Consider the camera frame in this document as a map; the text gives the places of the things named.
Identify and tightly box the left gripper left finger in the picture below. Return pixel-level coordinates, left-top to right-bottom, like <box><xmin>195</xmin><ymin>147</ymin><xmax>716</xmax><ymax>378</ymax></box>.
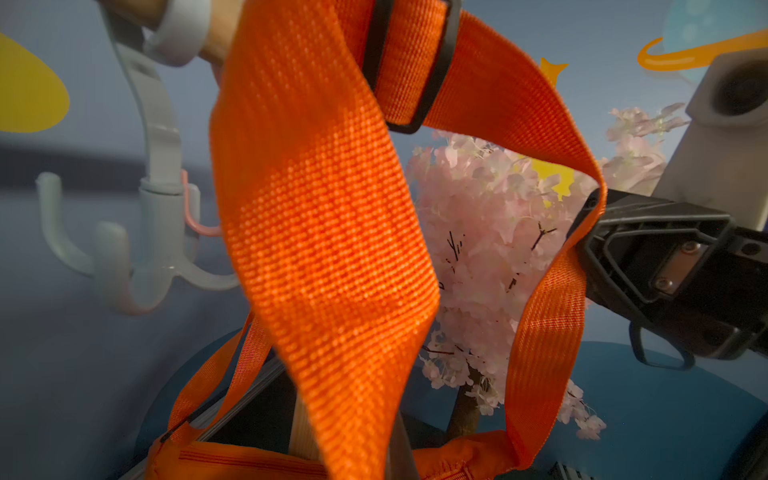
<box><xmin>386</xmin><ymin>413</ymin><xmax>420</xmax><ymax>480</ymax></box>

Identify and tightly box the light blue hook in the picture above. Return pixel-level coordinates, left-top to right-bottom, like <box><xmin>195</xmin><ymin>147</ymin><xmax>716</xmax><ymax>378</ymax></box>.
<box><xmin>36</xmin><ymin>1</ymin><xmax>238</xmax><ymax>315</ymax></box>

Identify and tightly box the orange bag pink hook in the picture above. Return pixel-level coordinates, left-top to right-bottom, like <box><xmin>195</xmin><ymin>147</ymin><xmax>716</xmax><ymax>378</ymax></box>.
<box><xmin>145</xmin><ymin>1</ymin><xmax>601</xmax><ymax>479</ymax></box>

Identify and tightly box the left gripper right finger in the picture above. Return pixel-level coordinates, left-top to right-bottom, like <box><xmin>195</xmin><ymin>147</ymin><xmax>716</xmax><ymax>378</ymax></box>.
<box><xmin>576</xmin><ymin>190</ymin><xmax>767</xmax><ymax>371</ymax></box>

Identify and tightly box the aluminium frame bar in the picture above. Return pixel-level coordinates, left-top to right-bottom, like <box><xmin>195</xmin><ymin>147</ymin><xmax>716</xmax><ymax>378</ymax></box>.
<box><xmin>112</xmin><ymin>351</ymin><xmax>285</xmax><ymax>479</ymax></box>

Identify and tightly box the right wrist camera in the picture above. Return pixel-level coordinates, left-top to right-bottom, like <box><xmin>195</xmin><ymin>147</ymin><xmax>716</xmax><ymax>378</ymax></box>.
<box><xmin>653</xmin><ymin>48</ymin><xmax>767</xmax><ymax>231</ymax></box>

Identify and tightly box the wooden hanging rack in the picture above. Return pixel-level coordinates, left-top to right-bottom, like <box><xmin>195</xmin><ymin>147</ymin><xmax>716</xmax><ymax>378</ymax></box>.
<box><xmin>95</xmin><ymin>0</ymin><xmax>325</xmax><ymax>463</ymax></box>

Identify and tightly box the pink cherry blossom tree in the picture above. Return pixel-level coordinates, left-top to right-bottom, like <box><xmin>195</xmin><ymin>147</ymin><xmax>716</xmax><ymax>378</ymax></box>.
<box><xmin>404</xmin><ymin>101</ymin><xmax>691</xmax><ymax>442</ymax></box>

